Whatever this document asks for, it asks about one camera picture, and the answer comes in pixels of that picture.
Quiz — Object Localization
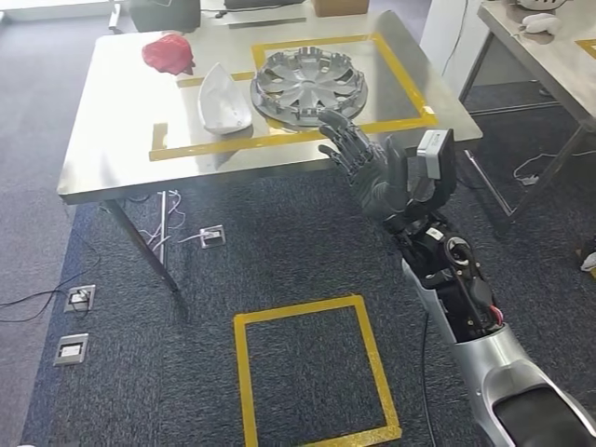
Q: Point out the white floor cables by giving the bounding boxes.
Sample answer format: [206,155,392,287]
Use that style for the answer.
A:
[139,189,206,254]

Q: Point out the silver wheel cover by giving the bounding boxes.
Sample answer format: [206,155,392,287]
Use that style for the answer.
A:
[250,47,369,130]

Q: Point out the black floor cable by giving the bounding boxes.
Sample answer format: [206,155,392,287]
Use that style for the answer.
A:
[0,246,101,325]

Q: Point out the steel workbench table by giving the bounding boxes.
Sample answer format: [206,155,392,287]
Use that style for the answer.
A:
[57,8,484,294]

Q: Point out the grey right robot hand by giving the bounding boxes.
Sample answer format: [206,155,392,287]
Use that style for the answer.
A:
[317,109,413,222]

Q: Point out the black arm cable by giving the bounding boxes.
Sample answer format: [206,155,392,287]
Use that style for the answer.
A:
[421,314,437,447]

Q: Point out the silver floor outlet box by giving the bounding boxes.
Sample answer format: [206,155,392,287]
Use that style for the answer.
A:
[63,284,97,314]
[54,333,89,368]
[200,224,227,250]

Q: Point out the black fabric bag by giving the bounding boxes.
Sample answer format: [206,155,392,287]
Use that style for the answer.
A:
[129,0,201,34]

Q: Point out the white curved shell part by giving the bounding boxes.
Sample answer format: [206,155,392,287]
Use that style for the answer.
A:
[198,61,253,136]

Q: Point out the white floor cable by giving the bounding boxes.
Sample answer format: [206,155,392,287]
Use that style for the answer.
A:
[513,149,596,186]

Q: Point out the red crumpled cloth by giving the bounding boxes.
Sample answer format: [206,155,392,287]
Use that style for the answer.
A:
[141,34,195,76]

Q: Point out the white vented helmet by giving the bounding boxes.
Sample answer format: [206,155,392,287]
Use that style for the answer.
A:
[517,0,570,12]

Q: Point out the brown cardboard box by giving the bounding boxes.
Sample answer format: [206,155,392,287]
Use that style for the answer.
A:
[312,0,370,18]

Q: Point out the black desk cable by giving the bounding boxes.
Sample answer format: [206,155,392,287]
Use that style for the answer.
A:
[442,0,469,75]

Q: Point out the grey laptop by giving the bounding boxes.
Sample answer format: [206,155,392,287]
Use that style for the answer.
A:
[223,0,306,10]

